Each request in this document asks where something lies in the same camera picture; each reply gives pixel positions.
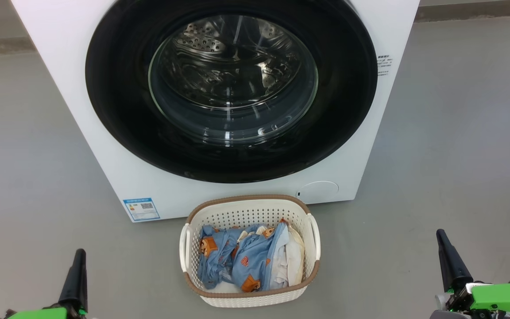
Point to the black printed text label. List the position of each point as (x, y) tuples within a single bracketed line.
[(384, 65)]

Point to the blue garment orange bears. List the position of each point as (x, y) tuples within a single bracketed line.
[(213, 266)]

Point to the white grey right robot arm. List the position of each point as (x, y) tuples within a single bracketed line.
[(441, 315)]

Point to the round white filter cover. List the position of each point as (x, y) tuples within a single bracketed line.
[(318, 191)]

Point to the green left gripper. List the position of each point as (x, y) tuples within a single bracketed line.
[(38, 313)]

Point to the cream laundry basket brown rim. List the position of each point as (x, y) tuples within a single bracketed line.
[(246, 212)]

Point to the blue energy label sticker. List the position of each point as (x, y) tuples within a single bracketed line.
[(141, 209)]

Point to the white front-load washing machine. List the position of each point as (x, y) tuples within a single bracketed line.
[(370, 168)]

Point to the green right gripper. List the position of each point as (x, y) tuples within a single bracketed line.
[(503, 297)]

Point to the blue garment cream lining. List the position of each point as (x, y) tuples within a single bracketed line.
[(257, 257)]

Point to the black glass washer door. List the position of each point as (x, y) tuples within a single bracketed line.
[(117, 110)]

